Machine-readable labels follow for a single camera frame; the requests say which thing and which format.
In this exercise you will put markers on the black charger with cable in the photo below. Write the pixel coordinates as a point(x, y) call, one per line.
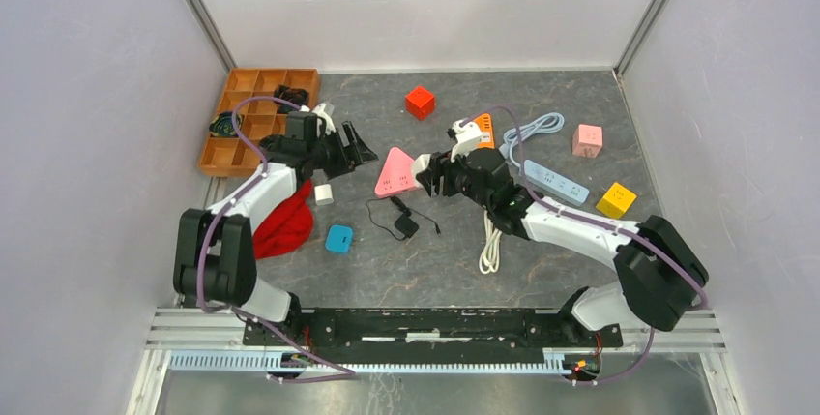
point(404, 227)

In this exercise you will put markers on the pink triangular power strip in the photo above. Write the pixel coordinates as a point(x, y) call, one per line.
point(396, 176)

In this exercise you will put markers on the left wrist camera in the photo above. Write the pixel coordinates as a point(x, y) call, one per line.
point(325, 111)

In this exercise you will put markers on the black green coiled item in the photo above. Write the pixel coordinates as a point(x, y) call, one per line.
point(226, 125)

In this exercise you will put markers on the white tiger cube socket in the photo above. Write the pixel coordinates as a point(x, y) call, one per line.
point(420, 164)

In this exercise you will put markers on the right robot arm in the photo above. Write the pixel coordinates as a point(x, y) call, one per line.
point(659, 278)

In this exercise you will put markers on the light blue power strip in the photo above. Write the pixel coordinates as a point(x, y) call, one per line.
point(554, 183)

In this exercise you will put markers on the pink cube socket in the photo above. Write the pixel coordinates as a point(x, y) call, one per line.
point(587, 141)

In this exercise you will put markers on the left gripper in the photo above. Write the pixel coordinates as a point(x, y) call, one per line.
point(355, 154)

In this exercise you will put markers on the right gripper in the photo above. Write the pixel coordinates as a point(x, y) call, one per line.
point(448, 169)

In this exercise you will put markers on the blue plug adapter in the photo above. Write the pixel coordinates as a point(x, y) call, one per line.
point(339, 239)

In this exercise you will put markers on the red cloth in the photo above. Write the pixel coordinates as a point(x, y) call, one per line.
point(287, 227)

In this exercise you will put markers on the yellow cube socket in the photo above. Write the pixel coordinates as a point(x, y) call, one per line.
point(616, 201)

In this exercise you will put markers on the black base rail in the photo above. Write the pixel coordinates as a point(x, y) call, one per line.
point(441, 336)

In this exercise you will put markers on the red cube socket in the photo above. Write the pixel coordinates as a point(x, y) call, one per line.
point(420, 103)

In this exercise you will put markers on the black coiled item top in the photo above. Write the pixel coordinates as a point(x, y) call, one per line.
point(297, 96)

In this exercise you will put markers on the orange power strip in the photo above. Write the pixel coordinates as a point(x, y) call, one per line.
point(485, 125)

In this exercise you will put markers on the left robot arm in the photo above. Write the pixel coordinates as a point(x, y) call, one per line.
point(215, 262)

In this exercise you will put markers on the wooden compartment tray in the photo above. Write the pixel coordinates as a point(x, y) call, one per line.
point(231, 157)

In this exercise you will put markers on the white usb charger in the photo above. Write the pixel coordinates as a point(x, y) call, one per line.
point(323, 195)

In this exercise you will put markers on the white cable duct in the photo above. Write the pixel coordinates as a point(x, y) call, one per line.
point(275, 361)

